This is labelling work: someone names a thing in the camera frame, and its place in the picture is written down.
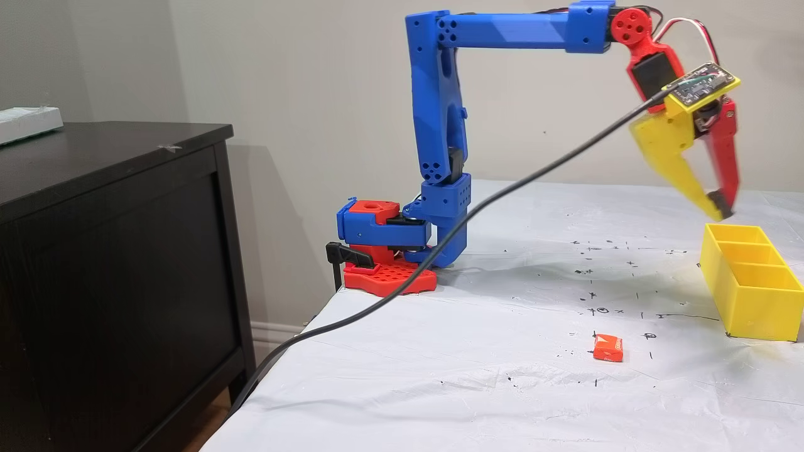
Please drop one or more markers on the yellow three-compartment box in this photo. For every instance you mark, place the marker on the yellow three-compartment box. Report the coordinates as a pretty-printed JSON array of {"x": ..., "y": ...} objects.
[{"x": 760, "y": 307}]

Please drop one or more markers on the dark wooden cabinet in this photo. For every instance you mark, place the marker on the dark wooden cabinet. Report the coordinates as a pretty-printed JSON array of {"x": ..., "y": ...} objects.
[{"x": 125, "y": 282}]

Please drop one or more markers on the white foam block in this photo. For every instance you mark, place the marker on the white foam block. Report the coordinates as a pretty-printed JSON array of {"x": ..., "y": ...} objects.
[{"x": 28, "y": 122}]

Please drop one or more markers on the white plastic table cover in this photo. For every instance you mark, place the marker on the white plastic table cover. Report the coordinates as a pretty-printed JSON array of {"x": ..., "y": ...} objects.
[{"x": 502, "y": 389}]

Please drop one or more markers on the orange wrapped candy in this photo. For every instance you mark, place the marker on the orange wrapped candy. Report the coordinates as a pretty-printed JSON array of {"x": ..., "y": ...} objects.
[{"x": 608, "y": 349}]

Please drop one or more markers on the camera board in yellow mount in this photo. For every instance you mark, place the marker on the camera board in yellow mount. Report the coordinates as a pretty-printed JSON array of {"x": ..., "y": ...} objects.
[{"x": 700, "y": 88}]

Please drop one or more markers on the black table clamp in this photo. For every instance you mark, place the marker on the black table clamp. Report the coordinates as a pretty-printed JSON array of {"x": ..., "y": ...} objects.
[{"x": 352, "y": 256}]

